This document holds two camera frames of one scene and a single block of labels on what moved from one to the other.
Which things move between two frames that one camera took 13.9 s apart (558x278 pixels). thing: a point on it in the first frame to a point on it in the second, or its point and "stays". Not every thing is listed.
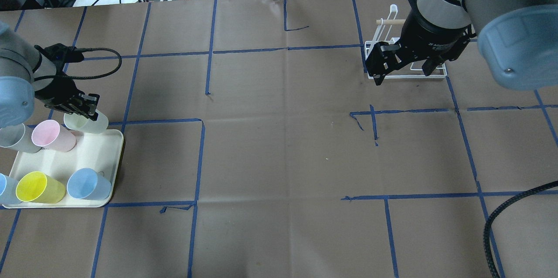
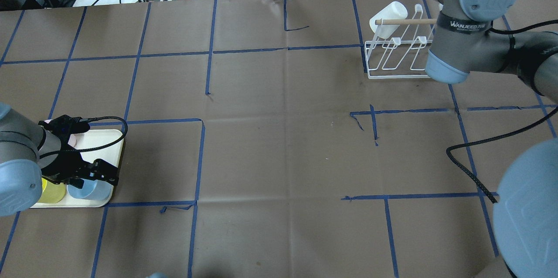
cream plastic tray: (101, 152) stays
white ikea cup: (79, 123) to (395, 10)
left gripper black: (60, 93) to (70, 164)
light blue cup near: (84, 183) stays
